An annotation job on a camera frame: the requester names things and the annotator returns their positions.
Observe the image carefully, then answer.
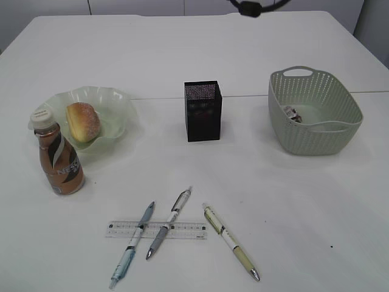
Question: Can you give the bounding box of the beige green pen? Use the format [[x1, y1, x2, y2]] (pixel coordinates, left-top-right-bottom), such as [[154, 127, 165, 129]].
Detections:
[[202, 203, 261, 282]]

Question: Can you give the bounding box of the clear plastic ruler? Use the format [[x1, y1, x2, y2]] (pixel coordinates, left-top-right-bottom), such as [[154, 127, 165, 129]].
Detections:
[[105, 221, 207, 240]]

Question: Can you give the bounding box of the pink white paper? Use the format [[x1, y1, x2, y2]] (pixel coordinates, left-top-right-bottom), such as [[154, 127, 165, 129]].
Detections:
[[283, 106, 302, 123]]

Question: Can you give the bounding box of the sugared bread roll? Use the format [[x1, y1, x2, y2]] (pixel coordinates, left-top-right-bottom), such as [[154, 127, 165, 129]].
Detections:
[[66, 102, 101, 143]]

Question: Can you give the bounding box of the brown coffee bottle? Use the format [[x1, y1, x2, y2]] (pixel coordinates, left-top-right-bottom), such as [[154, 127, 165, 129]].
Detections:
[[29, 108, 84, 195]]

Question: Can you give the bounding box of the black mesh pen holder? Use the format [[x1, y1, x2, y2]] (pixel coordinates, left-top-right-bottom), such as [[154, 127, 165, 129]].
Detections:
[[184, 81, 222, 142]]

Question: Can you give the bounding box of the grey white pen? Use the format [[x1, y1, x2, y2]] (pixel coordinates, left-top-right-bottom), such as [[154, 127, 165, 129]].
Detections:
[[146, 186, 193, 260]]

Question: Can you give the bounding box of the pale green glass plate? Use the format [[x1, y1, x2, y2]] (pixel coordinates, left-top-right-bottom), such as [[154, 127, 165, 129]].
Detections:
[[38, 86, 139, 154]]

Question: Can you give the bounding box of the light blue pen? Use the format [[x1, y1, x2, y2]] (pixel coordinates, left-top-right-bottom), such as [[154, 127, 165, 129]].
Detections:
[[109, 201, 155, 290]]

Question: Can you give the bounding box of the green woven plastic basket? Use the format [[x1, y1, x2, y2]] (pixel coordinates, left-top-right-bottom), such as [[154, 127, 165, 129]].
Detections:
[[268, 66, 363, 156]]

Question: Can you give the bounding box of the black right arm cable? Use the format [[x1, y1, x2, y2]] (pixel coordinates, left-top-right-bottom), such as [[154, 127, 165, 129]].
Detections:
[[229, 0, 291, 18]]

